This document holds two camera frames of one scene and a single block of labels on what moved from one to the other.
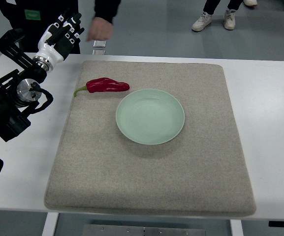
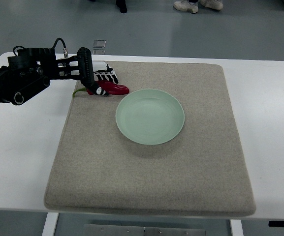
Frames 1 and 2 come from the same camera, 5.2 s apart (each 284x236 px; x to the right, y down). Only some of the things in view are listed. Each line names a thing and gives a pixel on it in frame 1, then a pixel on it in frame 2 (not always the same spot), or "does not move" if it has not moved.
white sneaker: (229, 21) -> (215, 4)
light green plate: (150, 116) does not move
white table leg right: (236, 227) does not move
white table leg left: (50, 223) does not move
